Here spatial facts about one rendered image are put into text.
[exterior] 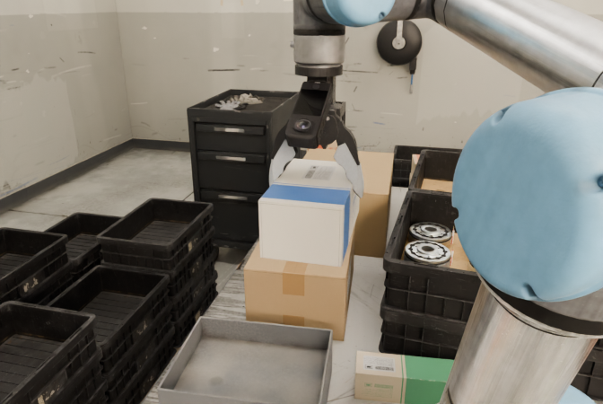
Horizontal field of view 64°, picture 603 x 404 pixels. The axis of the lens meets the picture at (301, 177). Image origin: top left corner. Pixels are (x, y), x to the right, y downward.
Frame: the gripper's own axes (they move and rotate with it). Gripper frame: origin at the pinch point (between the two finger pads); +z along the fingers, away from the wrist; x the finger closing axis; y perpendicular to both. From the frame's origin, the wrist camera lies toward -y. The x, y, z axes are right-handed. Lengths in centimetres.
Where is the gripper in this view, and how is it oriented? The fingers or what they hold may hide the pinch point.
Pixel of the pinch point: (314, 196)
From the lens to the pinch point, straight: 76.2
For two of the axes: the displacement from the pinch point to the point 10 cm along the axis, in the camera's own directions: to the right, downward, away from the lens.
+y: 2.3, -3.3, 9.2
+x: -9.7, -0.8, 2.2
